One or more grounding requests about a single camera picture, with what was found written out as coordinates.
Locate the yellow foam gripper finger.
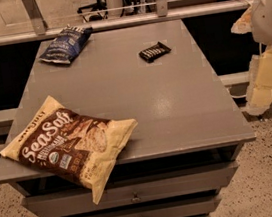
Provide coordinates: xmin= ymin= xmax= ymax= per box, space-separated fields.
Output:
xmin=231 ymin=7 xmax=252 ymax=34
xmin=245 ymin=45 xmax=272 ymax=116

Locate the grey drawer cabinet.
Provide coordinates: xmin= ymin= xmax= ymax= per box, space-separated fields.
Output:
xmin=0 ymin=20 xmax=254 ymax=217

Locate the black office chair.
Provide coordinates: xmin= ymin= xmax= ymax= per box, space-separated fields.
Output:
xmin=77 ymin=0 xmax=108 ymax=23

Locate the blue chip bag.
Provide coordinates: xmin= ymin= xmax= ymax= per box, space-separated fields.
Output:
xmin=39 ymin=26 xmax=93 ymax=65

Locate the yellow brown Sea Salt chip bag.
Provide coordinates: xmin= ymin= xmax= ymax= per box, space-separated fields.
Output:
xmin=1 ymin=96 xmax=137 ymax=204

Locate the black candy bar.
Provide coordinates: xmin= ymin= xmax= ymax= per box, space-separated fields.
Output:
xmin=138 ymin=42 xmax=171 ymax=63

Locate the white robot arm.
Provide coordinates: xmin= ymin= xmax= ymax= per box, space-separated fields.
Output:
xmin=231 ymin=0 xmax=272 ymax=116

